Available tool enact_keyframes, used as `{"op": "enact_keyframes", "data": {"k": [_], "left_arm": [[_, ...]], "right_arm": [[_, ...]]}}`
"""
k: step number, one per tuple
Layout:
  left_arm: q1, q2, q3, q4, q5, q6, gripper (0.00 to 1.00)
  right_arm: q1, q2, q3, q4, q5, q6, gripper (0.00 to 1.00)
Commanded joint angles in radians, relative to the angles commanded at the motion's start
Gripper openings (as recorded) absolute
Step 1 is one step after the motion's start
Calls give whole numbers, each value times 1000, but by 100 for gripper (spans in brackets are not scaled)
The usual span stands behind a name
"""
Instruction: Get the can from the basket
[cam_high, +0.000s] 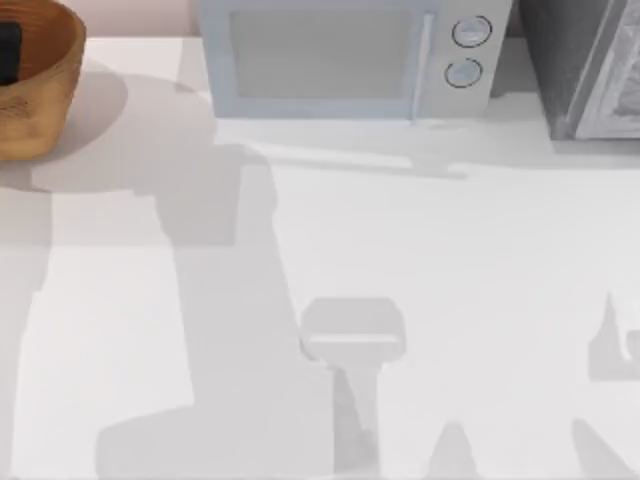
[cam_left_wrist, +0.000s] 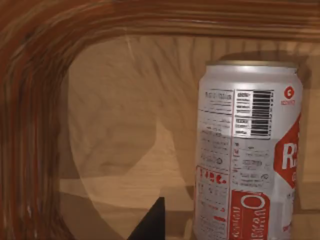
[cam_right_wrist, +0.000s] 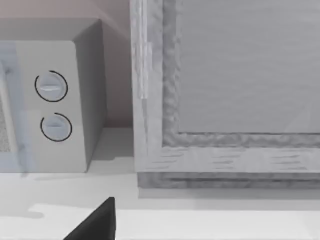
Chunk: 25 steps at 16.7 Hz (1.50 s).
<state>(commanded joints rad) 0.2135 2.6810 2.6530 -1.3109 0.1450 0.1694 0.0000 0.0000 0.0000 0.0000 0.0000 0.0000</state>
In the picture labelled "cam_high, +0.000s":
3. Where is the microwave door handle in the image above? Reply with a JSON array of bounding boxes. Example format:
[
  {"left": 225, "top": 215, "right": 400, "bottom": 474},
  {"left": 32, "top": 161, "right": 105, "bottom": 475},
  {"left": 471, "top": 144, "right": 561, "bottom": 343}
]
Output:
[{"left": 409, "top": 13, "right": 434, "bottom": 126}]

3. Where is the microwave door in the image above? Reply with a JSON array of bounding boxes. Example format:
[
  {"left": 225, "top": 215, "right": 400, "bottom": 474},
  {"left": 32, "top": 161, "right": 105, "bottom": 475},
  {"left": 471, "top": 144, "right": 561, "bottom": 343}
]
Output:
[{"left": 195, "top": 0, "right": 435, "bottom": 121}]

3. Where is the black object in bowl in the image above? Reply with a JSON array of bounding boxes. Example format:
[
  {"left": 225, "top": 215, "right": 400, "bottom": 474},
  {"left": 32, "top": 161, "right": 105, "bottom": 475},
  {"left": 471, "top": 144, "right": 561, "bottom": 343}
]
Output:
[{"left": 0, "top": 21, "right": 24, "bottom": 88}]

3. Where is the microwave knob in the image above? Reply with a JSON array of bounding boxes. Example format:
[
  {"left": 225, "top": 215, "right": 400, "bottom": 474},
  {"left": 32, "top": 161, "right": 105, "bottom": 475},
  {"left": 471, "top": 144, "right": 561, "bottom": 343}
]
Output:
[
  {"left": 451, "top": 14, "right": 494, "bottom": 49},
  {"left": 443, "top": 56, "right": 484, "bottom": 90}
]

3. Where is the pale microwave oven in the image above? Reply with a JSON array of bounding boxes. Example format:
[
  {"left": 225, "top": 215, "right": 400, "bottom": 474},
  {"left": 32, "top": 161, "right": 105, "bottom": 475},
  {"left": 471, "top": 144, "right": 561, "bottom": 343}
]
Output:
[{"left": 192, "top": 0, "right": 515, "bottom": 126}]

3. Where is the wooden bowl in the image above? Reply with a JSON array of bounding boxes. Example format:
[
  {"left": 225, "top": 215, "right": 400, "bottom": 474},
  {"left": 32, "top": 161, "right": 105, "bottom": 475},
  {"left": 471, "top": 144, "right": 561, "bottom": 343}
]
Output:
[{"left": 0, "top": 0, "right": 88, "bottom": 162}]

